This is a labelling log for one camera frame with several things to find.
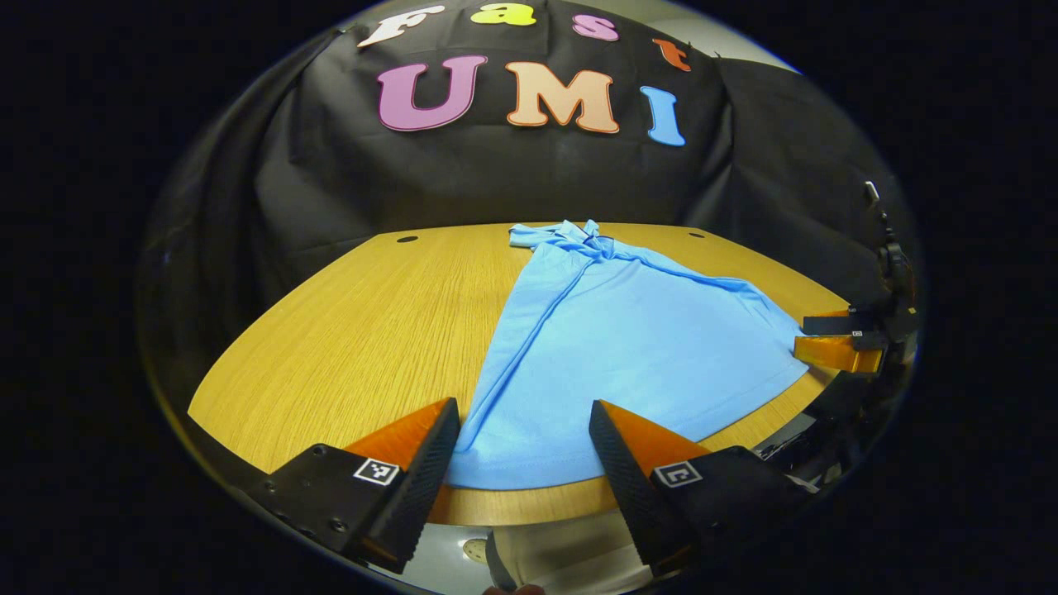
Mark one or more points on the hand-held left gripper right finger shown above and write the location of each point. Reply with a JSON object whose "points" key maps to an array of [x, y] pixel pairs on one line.
{"points": [[628, 487]]}

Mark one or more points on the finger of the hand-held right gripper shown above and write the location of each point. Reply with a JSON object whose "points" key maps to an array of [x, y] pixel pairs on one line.
{"points": [[835, 351]]}

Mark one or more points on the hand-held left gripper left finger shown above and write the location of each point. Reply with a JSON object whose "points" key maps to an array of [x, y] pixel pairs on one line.
{"points": [[430, 479]]}

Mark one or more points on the light blue T-shirt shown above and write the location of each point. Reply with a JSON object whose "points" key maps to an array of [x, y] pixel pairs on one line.
{"points": [[628, 347]]}

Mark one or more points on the black backdrop cloth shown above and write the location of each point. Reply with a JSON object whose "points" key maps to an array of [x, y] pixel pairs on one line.
{"points": [[496, 182]]}

